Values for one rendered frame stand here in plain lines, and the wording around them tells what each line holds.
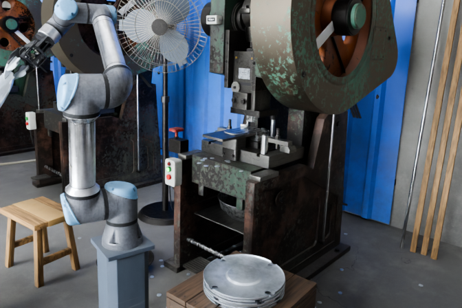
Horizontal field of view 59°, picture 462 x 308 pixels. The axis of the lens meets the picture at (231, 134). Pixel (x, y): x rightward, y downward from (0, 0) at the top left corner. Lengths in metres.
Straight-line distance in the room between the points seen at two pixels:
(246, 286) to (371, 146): 1.77
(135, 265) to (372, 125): 1.93
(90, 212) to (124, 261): 0.23
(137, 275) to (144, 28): 1.58
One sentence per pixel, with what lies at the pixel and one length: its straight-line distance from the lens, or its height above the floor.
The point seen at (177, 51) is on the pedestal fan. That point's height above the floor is 1.15.
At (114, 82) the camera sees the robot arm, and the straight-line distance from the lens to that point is 1.39.
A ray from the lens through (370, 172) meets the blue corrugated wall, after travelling 3.05.
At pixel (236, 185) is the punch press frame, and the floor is 0.56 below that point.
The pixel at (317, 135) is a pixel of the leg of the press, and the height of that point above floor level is 0.75.
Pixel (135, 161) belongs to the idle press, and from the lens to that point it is 3.57.
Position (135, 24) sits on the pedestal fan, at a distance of 2.67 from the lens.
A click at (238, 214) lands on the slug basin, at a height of 0.37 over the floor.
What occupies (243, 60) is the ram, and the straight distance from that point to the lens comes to 2.03.
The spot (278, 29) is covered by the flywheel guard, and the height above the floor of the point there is 1.25.
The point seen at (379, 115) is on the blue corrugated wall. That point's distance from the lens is 2.97.
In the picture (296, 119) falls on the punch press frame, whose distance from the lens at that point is 2.17.
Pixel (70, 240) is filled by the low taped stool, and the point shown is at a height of 0.18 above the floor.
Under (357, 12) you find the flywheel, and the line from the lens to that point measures 1.78.
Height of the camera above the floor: 1.19
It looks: 12 degrees down
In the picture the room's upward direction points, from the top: 2 degrees clockwise
